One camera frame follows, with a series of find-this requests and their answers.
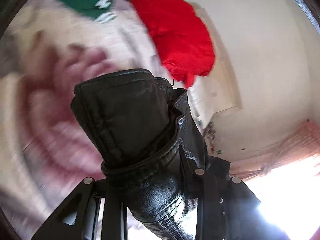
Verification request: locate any black leather jacket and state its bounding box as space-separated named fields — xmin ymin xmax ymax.
xmin=71 ymin=69 xmax=230 ymax=239

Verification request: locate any floral plush bed blanket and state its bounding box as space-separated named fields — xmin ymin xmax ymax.
xmin=1 ymin=0 xmax=184 ymax=239

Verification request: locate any pink floral curtain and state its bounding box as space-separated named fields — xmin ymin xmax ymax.
xmin=230 ymin=121 xmax=319 ymax=181

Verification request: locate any beige bed headboard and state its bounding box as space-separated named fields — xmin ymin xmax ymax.
xmin=188 ymin=3 xmax=242 ymax=128

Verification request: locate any red quilt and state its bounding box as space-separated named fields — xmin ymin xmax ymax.
xmin=131 ymin=0 xmax=215 ymax=88

